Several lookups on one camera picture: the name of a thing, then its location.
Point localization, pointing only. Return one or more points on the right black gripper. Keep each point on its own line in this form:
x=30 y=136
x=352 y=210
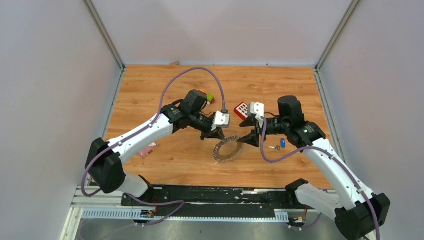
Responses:
x=252 y=138

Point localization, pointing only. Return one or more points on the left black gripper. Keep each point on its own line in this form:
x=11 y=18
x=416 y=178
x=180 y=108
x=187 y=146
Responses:
x=217 y=134

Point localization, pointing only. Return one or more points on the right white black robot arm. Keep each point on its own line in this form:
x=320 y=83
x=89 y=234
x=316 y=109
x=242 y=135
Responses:
x=357 y=211

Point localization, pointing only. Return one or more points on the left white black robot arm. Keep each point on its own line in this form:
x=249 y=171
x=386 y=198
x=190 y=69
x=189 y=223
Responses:
x=106 y=159

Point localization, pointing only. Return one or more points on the red white window brick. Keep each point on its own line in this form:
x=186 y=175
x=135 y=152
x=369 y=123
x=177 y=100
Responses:
x=242 y=111

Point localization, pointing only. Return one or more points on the toy brick car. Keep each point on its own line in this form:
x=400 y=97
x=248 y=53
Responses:
x=209 y=96

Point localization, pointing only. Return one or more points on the pink card packet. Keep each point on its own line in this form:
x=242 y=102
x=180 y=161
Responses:
x=144 y=153

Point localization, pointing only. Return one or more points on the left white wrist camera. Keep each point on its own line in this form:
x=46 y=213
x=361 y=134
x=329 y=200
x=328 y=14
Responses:
x=220 y=120

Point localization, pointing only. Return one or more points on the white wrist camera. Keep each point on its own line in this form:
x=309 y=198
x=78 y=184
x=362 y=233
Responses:
x=220 y=120
x=256 y=114

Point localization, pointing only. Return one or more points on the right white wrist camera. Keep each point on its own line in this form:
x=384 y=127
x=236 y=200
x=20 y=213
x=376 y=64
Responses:
x=256 y=114

